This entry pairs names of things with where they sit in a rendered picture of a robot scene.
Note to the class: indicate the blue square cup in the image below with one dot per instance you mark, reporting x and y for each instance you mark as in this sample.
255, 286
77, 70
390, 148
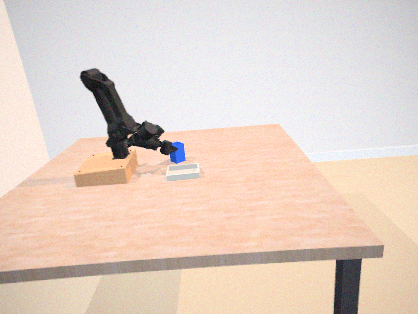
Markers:
179, 155

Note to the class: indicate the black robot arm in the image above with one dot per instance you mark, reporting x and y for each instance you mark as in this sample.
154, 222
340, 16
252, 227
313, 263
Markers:
120, 124

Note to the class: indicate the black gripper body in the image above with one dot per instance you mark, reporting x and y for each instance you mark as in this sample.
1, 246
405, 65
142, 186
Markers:
165, 146

